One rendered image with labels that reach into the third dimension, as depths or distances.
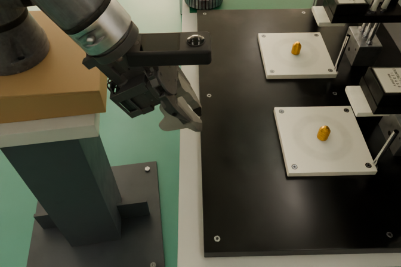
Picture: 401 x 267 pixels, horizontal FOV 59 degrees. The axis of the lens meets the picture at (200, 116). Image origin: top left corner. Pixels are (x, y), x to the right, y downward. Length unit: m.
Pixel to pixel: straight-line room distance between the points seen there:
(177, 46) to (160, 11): 1.95
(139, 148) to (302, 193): 1.10
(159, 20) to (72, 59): 1.60
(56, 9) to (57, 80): 0.32
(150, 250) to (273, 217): 0.84
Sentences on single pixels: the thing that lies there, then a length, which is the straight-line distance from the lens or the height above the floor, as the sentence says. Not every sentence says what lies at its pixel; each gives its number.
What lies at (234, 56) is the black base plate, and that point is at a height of 0.77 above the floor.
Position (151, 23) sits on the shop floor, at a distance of 2.32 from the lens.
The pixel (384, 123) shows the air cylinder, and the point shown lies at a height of 0.79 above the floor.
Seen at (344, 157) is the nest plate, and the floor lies 0.78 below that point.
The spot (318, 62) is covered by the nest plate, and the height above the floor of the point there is 0.78.
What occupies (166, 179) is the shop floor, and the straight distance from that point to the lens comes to 1.51.
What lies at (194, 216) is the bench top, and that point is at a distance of 0.60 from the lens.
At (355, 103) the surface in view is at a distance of 0.61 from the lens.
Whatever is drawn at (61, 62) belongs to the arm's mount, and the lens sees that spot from 0.78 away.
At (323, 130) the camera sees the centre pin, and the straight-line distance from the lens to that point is 0.65.
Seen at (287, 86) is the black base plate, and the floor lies 0.77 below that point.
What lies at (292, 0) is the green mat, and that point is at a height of 0.75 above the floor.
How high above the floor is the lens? 1.29
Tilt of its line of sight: 49 degrees down
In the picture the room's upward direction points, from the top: straight up
